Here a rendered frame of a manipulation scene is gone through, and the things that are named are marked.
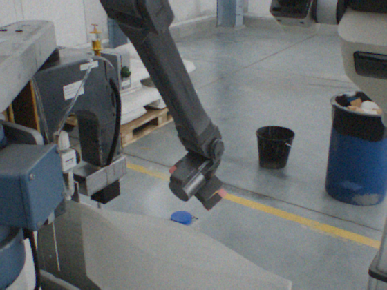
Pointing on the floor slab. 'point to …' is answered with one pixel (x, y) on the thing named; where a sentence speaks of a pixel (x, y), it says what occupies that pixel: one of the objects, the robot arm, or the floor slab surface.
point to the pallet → (159, 117)
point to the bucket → (274, 146)
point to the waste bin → (356, 153)
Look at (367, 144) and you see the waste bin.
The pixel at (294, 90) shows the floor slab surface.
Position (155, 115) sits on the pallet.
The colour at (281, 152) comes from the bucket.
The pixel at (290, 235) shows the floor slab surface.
